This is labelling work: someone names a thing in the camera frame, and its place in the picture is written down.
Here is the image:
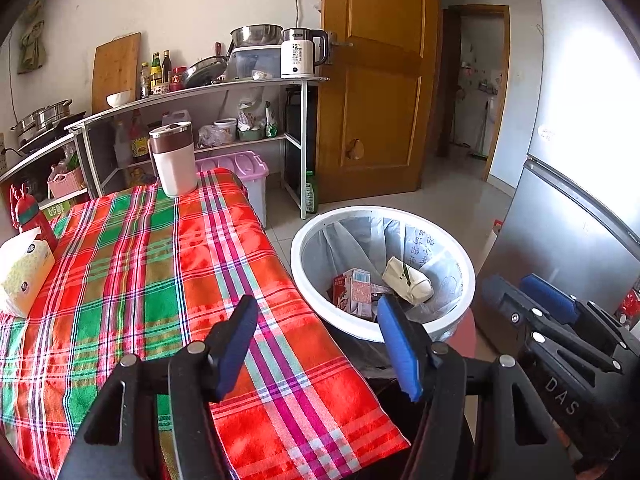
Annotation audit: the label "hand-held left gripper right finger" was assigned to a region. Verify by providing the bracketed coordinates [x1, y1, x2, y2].
[376, 294, 576, 480]

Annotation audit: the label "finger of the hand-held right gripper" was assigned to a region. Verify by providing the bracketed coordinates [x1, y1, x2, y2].
[519, 273, 640, 348]
[481, 275, 623, 373]

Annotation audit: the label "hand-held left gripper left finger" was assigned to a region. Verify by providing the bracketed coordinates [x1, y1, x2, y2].
[57, 294, 260, 480]

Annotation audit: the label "pink strawberry milk carton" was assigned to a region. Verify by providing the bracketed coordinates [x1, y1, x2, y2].
[332, 267, 373, 318]

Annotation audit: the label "white paper bag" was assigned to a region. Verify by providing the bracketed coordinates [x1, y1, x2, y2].
[382, 256, 435, 306]

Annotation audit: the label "translucent plastic bin liner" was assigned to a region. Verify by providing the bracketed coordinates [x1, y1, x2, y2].
[302, 212, 466, 356]

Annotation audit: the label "white round trash bin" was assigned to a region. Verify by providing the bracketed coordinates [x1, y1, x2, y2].
[291, 205, 477, 343]

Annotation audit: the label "silver refrigerator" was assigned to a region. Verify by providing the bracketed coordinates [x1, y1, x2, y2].
[472, 0, 640, 356]

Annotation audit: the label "red green plaid tablecloth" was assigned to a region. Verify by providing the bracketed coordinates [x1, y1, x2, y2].
[0, 167, 411, 480]

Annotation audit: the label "pink lidded storage box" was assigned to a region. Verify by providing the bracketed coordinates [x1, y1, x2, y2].
[195, 150, 270, 228]

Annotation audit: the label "green bottle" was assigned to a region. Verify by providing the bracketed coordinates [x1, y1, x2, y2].
[304, 170, 319, 213]

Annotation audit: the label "white and brown jug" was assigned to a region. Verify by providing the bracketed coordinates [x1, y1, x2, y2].
[147, 121, 197, 198]

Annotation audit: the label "white lidded jar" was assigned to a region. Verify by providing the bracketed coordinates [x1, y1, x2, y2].
[214, 117, 238, 143]

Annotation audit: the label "yellow white tissue pack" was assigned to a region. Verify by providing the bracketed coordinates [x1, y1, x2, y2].
[0, 226, 56, 319]

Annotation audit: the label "red label bottle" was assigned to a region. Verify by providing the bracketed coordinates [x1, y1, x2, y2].
[129, 109, 151, 162]

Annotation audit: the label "clear plastic bottle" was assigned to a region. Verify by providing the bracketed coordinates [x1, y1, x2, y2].
[114, 120, 133, 167]

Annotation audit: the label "wooden door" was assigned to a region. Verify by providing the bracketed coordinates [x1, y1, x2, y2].
[316, 0, 441, 205]

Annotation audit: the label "white green food bags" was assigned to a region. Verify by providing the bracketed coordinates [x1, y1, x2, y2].
[236, 87, 278, 138]

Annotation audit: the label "pink plastic basket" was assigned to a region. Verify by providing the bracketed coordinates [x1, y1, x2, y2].
[47, 166, 86, 199]

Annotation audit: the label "red antler water bottle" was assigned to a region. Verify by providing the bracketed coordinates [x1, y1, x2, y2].
[10, 183, 58, 252]

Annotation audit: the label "white metal kitchen rack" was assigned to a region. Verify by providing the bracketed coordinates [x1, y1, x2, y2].
[65, 76, 331, 221]

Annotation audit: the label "low metal cooking table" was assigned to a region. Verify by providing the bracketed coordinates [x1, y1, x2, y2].
[0, 127, 96, 211]

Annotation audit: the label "frying pan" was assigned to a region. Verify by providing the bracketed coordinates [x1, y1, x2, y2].
[181, 42, 232, 88]

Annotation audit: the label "black cooktop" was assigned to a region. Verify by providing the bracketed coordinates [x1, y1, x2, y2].
[17, 110, 88, 156]

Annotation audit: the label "clear plastic container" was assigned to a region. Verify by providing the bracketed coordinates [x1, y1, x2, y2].
[227, 45, 283, 82]

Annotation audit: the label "white electric kettle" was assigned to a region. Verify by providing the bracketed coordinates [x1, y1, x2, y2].
[280, 27, 331, 79]

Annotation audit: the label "steel steamer pot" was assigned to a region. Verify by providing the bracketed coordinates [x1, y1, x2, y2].
[10, 99, 73, 147]

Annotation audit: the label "wooden cutting board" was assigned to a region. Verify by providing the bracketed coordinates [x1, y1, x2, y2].
[91, 31, 142, 114]

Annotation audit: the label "stainless steel bowl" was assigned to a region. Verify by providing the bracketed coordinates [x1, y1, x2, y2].
[230, 24, 284, 47]

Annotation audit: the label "hanging green cloth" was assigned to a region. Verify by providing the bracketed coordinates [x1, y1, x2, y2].
[17, 2, 48, 75]

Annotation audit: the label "wooden doorway frame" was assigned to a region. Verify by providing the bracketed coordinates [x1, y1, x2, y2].
[437, 4, 512, 183]

